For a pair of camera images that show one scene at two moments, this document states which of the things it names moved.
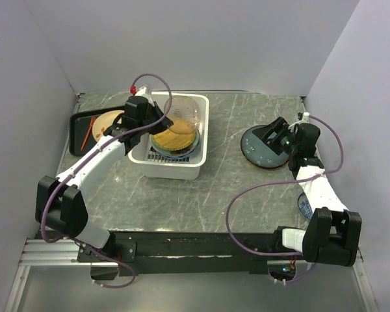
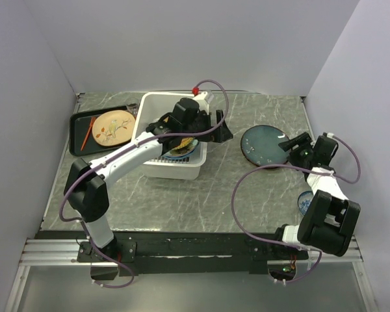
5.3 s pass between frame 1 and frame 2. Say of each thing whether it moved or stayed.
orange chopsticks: stayed
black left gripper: moved
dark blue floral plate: stayed
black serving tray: stayed
